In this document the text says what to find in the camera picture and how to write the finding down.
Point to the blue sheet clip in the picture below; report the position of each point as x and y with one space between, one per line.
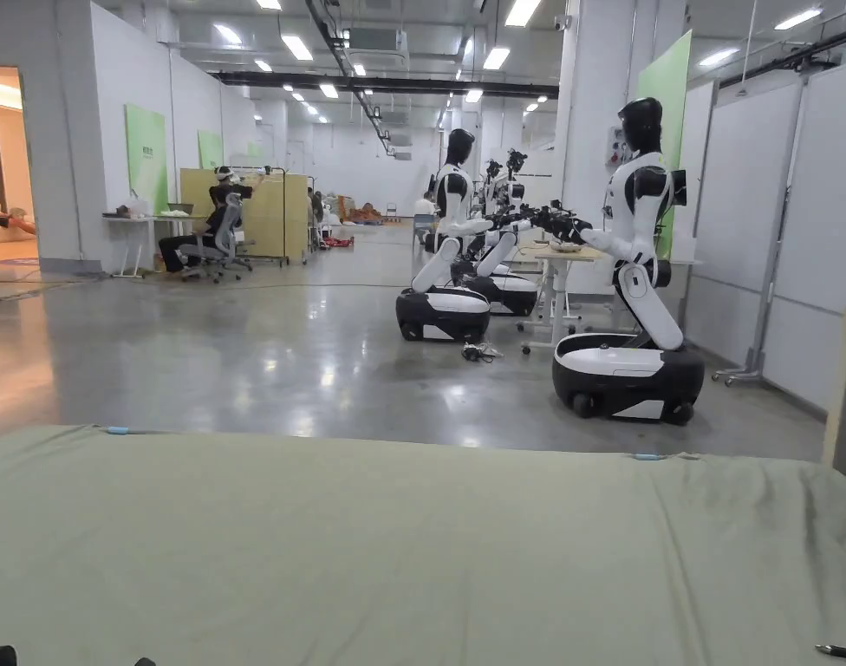
647 457
116 431

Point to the bed with pale green sheet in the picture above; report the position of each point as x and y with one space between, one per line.
395 555

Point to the white and black humanoid robot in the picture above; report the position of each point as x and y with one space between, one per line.
454 194
641 201
510 277

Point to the black pen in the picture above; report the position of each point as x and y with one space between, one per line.
842 651

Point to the wooden framed board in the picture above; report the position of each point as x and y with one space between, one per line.
833 388

